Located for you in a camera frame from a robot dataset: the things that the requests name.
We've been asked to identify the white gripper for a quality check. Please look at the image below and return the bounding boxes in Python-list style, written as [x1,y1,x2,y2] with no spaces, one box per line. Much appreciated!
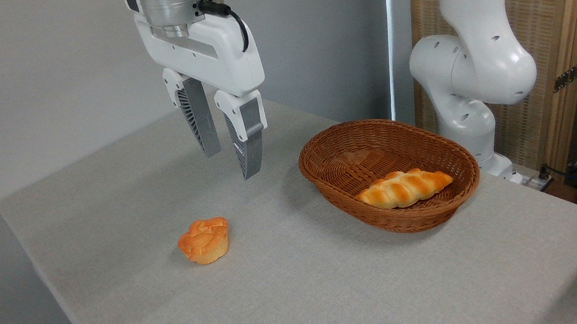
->
[134,3,274,189]

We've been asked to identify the long braided bread loaf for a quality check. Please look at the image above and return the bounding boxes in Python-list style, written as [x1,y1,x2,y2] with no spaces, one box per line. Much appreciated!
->
[353,165,456,213]

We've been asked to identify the round orange bread bun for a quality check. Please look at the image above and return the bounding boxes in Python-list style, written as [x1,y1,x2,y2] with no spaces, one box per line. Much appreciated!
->
[176,216,232,267]

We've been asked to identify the brown wicker basket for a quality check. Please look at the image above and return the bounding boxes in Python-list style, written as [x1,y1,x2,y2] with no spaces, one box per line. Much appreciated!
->
[295,110,485,243]

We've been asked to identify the grey tablecloth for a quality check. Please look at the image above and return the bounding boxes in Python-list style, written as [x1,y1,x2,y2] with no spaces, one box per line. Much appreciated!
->
[0,57,577,324]

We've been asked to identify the white vertical pole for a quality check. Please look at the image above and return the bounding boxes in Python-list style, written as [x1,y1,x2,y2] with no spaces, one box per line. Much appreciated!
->
[381,0,403,122]

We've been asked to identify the white power strip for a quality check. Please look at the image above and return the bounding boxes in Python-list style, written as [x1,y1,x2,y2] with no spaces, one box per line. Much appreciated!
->
[515,171,554,193]

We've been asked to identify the wooden woven folding screen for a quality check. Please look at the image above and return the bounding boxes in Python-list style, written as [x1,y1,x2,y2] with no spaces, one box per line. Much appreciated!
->
[406,0,577,183]

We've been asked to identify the metal screen hinge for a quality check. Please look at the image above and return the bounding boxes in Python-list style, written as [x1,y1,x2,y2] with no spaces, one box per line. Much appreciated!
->
[552,61,577,94]

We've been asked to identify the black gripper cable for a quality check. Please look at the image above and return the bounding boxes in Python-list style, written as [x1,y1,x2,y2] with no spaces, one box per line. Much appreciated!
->
[195,0,251,57]

